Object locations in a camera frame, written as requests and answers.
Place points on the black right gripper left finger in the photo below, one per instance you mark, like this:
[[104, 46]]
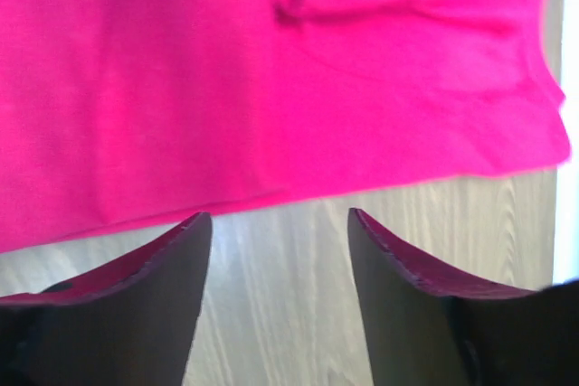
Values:
[[130, 321]]

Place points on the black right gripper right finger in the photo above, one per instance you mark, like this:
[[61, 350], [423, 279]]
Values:
[[429, 323]]

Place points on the pink red t-shirt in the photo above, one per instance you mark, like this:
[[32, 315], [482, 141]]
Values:
[[119, 114]]

